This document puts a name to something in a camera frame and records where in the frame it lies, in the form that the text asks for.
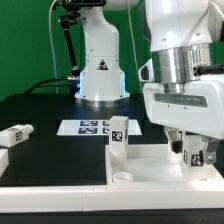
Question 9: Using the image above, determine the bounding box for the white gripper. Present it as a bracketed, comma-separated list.
[139, 59, 224, 165]

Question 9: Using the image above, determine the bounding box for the white block with tag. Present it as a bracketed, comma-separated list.
[181, 135, 208, 180]

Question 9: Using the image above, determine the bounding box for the white square table top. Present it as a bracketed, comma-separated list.
[105, 144, 222, 183]

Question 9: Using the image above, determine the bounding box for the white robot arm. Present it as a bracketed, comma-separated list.
[63, 0, 224, 164]

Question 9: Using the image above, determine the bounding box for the white L-shaped fence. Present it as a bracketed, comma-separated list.
[0, 146, 224, 213]

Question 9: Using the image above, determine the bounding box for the white marker base plate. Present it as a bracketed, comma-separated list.
[57, 120, 142, 136]

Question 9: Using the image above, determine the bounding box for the white cable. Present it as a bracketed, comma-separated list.
[48, 0, 60, 95]

